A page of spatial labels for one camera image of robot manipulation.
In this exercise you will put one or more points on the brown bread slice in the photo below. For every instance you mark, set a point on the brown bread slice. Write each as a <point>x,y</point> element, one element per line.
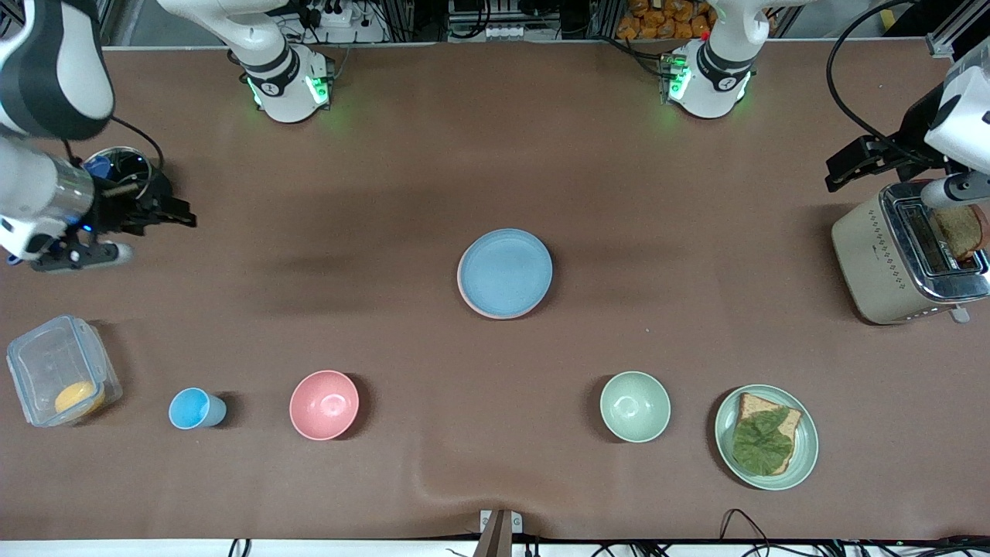
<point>785,418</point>

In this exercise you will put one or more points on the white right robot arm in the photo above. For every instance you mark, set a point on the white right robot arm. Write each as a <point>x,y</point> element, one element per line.
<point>46,85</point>

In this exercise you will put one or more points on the green bowl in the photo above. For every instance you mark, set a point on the green bowl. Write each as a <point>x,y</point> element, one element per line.
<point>635,406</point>

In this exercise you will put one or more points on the white power strip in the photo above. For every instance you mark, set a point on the white power strip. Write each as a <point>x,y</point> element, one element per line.
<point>340,17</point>

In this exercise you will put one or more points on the blue plate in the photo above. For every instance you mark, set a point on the blue plate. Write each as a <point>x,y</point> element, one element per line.
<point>506,271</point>

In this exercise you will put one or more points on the aluminium frame profile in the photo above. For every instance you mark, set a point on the aluminium frame profile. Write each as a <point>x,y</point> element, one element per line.
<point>959,31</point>

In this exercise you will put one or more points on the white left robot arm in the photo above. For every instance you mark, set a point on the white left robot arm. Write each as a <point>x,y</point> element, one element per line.
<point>715,73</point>

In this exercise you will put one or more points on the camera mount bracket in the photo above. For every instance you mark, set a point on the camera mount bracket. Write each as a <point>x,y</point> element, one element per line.
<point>499,532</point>

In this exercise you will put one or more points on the green lettuce leaf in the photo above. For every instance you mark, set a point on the green lettuce leaf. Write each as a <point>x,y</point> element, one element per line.
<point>762,441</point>

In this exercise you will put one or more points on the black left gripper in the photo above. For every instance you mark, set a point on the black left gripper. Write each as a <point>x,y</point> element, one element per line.
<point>911,144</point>

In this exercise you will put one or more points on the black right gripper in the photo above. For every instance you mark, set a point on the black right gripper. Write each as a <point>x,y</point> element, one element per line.
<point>138,207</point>

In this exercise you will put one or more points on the toast slice in toaster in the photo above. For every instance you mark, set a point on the toast slice in toaster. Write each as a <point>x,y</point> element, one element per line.
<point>959,230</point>

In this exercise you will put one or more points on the small blue object in saucepan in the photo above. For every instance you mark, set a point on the small blue object in saucepan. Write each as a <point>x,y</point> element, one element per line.
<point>97,166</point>

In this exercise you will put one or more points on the clear container with blue-rimmed lid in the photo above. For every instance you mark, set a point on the clear container with blue-rimmed lid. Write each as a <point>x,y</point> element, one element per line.
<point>54,367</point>

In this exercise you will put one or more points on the beige and steel toaster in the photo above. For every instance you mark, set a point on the beige and steel toaster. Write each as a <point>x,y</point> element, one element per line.
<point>882,263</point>

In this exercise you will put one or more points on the yellow round fruit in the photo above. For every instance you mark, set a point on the yellow round fruit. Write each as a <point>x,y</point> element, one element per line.
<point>79,398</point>

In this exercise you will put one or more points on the blue cup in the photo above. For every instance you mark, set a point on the blue cup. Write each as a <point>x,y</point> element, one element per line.
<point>193,408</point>

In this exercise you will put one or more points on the green plate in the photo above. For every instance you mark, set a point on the green plate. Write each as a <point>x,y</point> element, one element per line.
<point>804,456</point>

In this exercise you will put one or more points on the orange snack bag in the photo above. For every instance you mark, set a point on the orange snack bag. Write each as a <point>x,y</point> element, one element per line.
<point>665,19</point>

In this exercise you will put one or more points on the pink bowl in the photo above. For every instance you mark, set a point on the pink bowl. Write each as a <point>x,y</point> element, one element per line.
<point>324,404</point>

